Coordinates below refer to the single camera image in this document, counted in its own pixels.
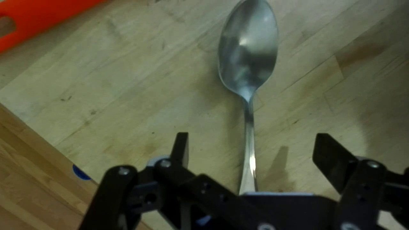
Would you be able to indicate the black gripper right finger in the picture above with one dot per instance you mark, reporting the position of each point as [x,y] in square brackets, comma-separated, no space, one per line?
[362,192]

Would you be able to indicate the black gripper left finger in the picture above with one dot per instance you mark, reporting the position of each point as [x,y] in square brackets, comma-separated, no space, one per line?
[129,192]

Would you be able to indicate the silver metal spoon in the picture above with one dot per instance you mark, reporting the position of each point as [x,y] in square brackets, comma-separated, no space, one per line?
[250,51]

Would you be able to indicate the blue sticker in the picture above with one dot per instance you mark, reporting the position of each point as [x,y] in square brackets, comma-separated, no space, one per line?
[81,173]

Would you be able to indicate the red silicone spatula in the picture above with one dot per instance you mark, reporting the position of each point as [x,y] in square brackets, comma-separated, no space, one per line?
[39,17]

